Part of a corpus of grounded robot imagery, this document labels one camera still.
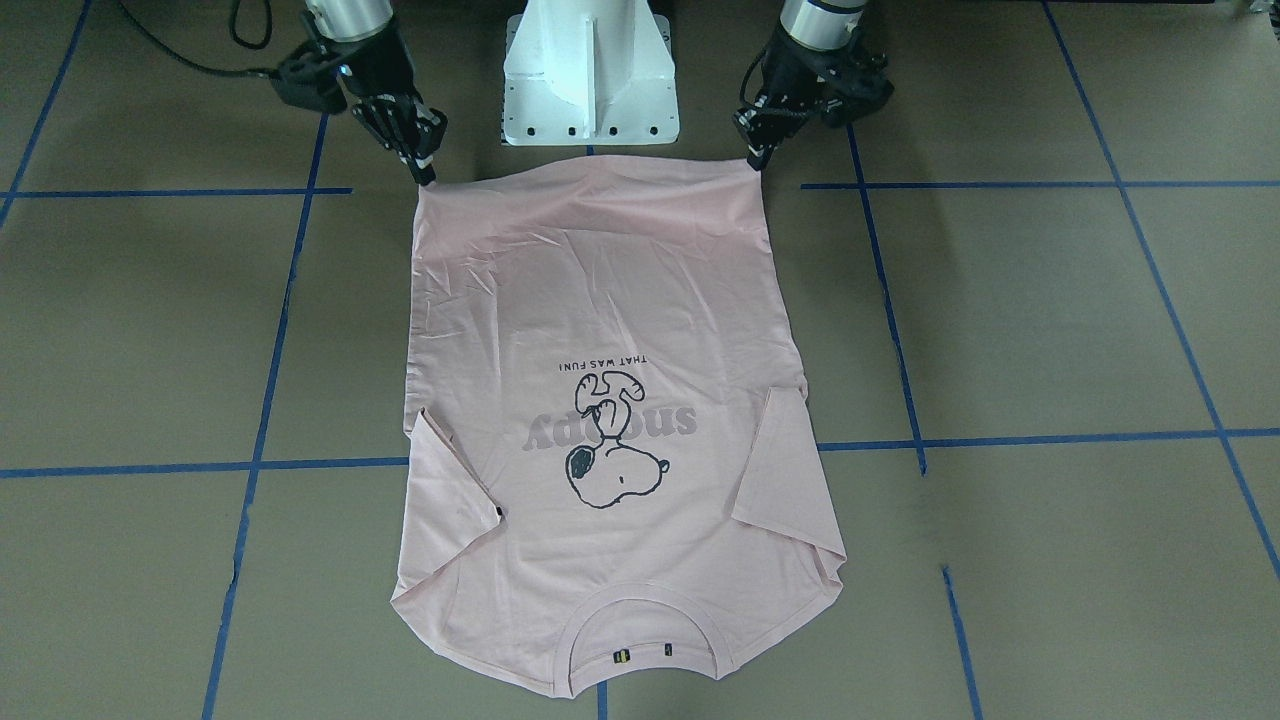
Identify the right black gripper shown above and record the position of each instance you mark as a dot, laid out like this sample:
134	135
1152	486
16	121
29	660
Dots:
374	66

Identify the pink snoopy t-shirt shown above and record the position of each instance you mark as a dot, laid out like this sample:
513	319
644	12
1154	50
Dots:
612	462

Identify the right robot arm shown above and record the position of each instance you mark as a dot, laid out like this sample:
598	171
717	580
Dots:
349	20

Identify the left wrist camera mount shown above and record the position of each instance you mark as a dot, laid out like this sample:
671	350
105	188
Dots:
860	85

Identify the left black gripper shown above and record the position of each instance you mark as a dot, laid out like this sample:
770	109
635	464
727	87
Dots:
790	72

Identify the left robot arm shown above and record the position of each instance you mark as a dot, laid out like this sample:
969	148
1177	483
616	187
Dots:
809	21

